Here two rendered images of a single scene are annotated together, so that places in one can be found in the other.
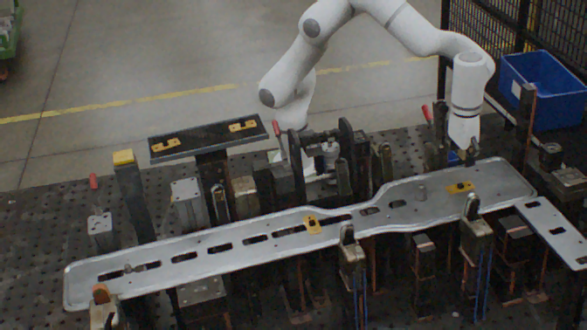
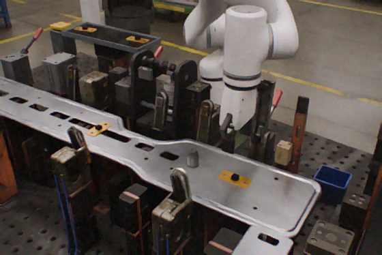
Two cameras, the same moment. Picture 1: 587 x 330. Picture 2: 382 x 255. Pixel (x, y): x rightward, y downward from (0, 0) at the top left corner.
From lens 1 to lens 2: 141 cm
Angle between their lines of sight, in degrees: 37
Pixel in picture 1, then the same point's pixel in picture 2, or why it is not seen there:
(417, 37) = not seen: outside the picture
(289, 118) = (204, 64)
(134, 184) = (59, 49)
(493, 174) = (284, 191)
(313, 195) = (147, 119)
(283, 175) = (122, 84)
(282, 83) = (192, 22)
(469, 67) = (228, 16)
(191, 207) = (51, 71)
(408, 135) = (348, 155)
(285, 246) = (61, 129)
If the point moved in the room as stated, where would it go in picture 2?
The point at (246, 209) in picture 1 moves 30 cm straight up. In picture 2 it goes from (84, 95) to (71, 7)
